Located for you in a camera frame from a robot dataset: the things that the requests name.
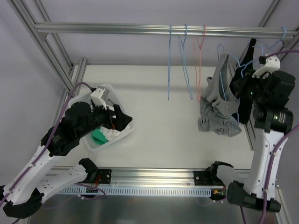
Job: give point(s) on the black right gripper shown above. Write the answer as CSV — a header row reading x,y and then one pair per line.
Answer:
x,y
244,84

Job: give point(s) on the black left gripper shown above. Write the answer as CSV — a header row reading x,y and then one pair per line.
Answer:
x,y
115,117

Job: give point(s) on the white tank top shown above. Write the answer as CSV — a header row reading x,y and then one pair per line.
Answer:
x,y
111,134

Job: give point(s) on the blue hanger with black top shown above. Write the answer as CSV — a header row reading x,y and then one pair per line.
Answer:
x,y
226,102

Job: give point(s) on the black tank top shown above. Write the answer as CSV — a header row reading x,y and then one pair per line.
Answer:
x,y
245,105

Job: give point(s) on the green tank top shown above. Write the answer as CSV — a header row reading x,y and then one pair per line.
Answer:
x,y
98,137

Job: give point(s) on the pink wire hanger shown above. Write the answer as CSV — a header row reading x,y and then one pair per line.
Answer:
x,y
197,49

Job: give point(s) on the blue wire hanger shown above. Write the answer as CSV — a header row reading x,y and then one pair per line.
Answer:
x,y
169,64
183,60

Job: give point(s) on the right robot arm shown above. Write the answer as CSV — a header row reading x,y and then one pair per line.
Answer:
x,y
269,94

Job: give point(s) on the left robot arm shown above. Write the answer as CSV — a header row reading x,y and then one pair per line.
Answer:
x,y
26,193

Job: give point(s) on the white plastic basket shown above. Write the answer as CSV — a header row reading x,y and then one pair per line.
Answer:
x,y
112,98

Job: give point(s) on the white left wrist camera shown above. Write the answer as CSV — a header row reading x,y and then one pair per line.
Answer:
x,y
99,95

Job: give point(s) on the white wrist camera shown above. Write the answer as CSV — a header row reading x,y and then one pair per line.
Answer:
x,y
99,95
270,64

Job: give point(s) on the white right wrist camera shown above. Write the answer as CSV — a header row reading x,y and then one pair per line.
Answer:
x,y
270,64

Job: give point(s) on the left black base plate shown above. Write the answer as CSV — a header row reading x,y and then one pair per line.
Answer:
x,y
103,176

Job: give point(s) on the white slotted cable duct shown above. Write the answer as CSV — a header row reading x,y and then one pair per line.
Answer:
x,y
139,191

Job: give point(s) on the aluminium frame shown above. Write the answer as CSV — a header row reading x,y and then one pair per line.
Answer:
x,y
39,31

